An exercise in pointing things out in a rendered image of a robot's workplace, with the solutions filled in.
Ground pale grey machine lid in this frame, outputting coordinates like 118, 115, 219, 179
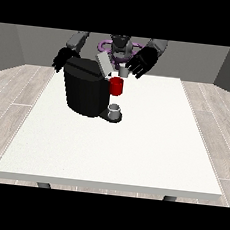
92, 50, 116, 78

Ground black coffee machine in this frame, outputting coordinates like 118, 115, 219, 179
57, 55, 128, 125

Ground small grey coffee pod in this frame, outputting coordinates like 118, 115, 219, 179
118, 65, 131, 79

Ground dark table leg stub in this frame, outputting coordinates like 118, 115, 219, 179
36, 181, 53, 190
162, 194, 178, 203

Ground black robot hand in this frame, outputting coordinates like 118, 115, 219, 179
123, 44, 161, 82
50, 45, 82, 76

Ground small grey cup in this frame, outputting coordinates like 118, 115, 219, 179
107, 102, 123, 121

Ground grey robot trunk purple rings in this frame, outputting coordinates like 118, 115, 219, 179
95, 33, 147, 73

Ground red pod holder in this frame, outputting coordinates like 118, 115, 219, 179
108, 75, 125, 98

